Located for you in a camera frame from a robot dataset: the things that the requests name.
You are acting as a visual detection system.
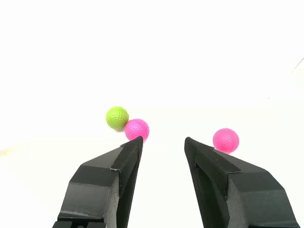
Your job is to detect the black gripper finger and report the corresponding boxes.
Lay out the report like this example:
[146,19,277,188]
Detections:
[51,136,144,228]
[184,136,301,228]

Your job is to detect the pink golf ball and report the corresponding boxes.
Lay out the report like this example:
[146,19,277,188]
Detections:
[124,118,150,143]
[212,128,240,154]

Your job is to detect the green golf ball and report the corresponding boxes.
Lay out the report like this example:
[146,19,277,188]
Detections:
[105,106,130,131]

